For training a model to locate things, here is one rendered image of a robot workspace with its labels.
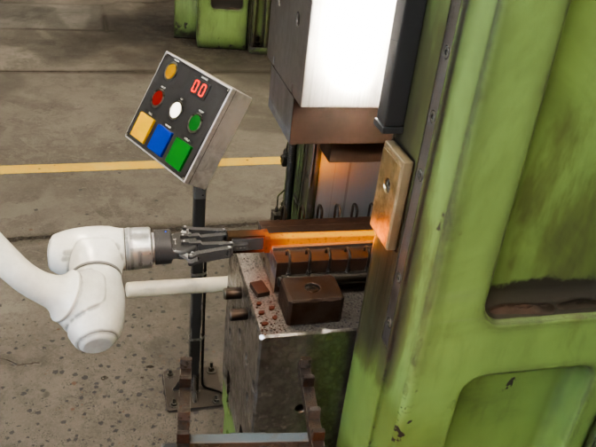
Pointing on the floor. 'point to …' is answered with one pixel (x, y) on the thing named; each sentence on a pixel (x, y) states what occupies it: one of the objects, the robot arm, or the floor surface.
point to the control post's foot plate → (199, 399)
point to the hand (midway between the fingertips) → (247, 241)
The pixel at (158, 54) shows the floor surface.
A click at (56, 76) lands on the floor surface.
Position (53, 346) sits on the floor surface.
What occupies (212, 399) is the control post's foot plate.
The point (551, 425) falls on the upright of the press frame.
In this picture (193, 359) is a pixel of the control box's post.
